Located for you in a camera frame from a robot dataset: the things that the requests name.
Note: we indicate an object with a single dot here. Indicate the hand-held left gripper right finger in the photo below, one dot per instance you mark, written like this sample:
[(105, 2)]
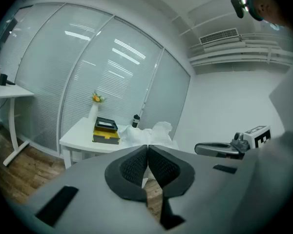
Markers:
[(173, 177)]

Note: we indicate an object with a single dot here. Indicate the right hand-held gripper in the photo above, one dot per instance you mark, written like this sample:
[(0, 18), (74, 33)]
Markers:
[(256, 138)]

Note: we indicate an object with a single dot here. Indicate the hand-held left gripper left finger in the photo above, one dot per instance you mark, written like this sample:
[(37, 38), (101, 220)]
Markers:
[(127, 179)]

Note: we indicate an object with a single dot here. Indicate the black box with white label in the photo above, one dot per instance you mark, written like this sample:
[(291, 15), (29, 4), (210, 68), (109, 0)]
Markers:
[(106, 131)]

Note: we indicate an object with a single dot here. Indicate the black drinking bottle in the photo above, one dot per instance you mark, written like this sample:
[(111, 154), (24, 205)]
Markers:
[(136, 121)]

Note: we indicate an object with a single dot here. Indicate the white table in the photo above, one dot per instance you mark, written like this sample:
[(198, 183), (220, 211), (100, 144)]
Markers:
[(75, 138)]

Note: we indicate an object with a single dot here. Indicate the white vase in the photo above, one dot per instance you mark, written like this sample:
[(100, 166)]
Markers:
[(93, 112)]

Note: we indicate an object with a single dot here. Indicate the yellow and white flower bouquet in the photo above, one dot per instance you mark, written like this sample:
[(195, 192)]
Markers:
[(97, 97)]

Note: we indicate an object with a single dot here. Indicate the white ceiling pipes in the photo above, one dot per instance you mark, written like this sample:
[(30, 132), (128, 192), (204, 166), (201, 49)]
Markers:
[(241, 53)]

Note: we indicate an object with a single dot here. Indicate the white air vent grille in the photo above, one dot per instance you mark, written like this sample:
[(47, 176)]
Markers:
[(218, 36)]

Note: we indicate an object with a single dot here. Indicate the white side desk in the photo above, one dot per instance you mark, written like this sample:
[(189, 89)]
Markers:
[(9, 91)]

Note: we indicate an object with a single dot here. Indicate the person's head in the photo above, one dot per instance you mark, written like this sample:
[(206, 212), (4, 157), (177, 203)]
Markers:
[(266, 6)]

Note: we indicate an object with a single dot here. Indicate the black desktop device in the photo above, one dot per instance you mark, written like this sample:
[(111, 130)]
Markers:
[(3, 79)]

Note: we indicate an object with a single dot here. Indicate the black head-worn camera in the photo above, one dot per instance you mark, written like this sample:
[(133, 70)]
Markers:
[(238, 6)]

